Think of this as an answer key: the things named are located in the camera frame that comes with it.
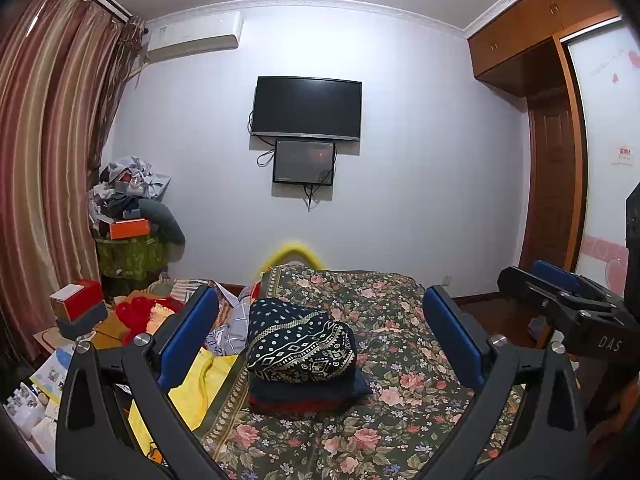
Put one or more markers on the red knitted garment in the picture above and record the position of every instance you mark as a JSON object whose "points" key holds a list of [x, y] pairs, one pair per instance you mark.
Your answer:
{"points": [[300, 405]]}

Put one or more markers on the wooden overhead cabinet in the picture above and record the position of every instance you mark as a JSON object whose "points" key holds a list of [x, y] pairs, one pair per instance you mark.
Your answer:
{"points": [[515, 40]]}

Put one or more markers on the red and white box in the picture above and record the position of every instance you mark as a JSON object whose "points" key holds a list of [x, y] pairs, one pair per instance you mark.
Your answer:
{"points": [[77, 297]]}

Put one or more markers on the white air conditioner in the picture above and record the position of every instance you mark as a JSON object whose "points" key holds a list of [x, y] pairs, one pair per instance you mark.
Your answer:
{"points": [[192, 37]]}

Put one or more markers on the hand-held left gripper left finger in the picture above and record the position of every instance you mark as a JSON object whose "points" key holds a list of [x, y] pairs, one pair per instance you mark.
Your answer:
{"points": [[190, 330]]}

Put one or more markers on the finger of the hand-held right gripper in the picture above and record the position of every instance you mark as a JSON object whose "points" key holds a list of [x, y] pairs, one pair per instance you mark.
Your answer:
{"points": [[557, 275], [545, 300]]}

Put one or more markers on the black wall television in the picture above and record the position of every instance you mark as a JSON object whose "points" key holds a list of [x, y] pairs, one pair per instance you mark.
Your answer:
{"points": [[305, 107]]}

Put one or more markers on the small black monitor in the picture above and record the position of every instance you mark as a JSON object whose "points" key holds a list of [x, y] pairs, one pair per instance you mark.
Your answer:
{"points": [[302, 160]]}

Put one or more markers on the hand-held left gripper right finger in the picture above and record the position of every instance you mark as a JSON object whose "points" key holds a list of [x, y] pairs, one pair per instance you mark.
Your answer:
{"points": [[450, 335]]}

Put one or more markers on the pile of grey clothes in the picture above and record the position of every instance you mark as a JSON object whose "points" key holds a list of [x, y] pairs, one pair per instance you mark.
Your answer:
{"points": [[125, 180]]}

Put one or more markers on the grey checked cloth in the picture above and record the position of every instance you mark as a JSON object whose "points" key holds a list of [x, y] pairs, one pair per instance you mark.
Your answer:
{"points": [[235, 330]]}

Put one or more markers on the grey box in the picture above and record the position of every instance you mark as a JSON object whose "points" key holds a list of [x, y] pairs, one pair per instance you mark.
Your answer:
{"points": [[82, 322]]}

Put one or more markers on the small door sticker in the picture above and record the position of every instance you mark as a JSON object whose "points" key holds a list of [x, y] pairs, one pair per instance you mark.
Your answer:
{"points": [[622, 154]]}

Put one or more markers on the red fuzzy garment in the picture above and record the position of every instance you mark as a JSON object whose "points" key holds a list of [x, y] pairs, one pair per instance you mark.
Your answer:
{"points": [[137, 312]]}

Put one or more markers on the navy patterned dress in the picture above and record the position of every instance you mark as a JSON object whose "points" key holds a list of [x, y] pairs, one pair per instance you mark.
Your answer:
{"points": [[295, 345]]}

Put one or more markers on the pile of white packaging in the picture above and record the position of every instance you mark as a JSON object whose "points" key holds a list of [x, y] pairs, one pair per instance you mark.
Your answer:
{"points": [[30, 405]]}

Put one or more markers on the yellow cloth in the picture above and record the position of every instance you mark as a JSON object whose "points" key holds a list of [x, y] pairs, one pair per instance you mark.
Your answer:
{"points": [[205, 375]]}

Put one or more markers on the striped brown curtain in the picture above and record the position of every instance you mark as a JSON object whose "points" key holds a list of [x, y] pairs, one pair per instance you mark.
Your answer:
{"points": [[45, 160]]}

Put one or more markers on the blue denim garment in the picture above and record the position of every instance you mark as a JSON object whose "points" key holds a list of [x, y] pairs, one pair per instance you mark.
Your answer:
{"points": [[350, 385]]}

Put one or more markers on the orange box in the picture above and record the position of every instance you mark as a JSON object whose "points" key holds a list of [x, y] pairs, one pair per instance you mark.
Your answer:
{"points": [[129, 229]]}

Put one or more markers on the striped pillow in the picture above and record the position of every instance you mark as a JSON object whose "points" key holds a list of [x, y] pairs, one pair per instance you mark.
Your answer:
{"points": [[175, 290]]}

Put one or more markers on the floral bedspread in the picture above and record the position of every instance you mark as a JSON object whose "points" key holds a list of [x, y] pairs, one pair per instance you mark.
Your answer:
{"points": [[390, 310]]}

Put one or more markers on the yellow curved headboard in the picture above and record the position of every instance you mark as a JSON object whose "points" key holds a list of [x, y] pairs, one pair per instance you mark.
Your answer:
{"points": [[295, 251]]}

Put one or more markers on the cardboard box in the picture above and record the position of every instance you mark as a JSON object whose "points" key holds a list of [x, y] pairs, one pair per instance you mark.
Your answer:
{"points": [[112, 332]]}

